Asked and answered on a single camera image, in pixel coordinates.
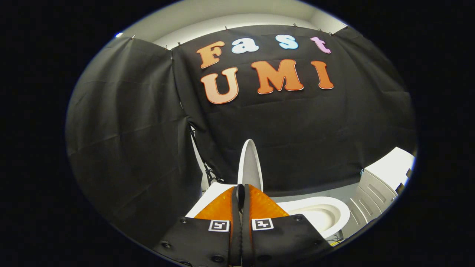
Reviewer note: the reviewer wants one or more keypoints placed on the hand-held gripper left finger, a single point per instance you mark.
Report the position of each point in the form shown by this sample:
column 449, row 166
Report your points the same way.
column 196, row 241

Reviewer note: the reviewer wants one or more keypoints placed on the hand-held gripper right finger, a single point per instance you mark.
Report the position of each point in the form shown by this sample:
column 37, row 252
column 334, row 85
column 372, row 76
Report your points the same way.
column 285, row 241

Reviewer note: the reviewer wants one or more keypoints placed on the white toilet lid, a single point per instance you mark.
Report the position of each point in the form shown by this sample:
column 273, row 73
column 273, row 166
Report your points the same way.
column 251, row 165

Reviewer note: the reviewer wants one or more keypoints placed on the white toilet tank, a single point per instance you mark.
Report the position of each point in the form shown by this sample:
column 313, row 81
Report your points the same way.
column 211, row 196

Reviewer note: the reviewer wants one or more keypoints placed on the white toilet bowl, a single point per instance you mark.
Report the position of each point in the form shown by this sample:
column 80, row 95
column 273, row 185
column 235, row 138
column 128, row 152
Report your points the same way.
column 326, row 213

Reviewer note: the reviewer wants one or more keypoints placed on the yellow floor strip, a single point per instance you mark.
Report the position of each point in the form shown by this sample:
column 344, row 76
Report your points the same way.
column 335, row 243

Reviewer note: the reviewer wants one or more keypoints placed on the black backdrop stand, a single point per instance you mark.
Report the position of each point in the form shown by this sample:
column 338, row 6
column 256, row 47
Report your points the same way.
column 209, row 172

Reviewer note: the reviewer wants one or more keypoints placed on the black backdrop cloth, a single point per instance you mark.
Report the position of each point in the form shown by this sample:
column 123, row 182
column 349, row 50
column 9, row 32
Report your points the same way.
column 297, row 141

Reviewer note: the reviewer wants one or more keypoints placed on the white drawer cabinet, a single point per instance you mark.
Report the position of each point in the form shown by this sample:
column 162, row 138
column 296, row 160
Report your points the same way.
column 374, row 189

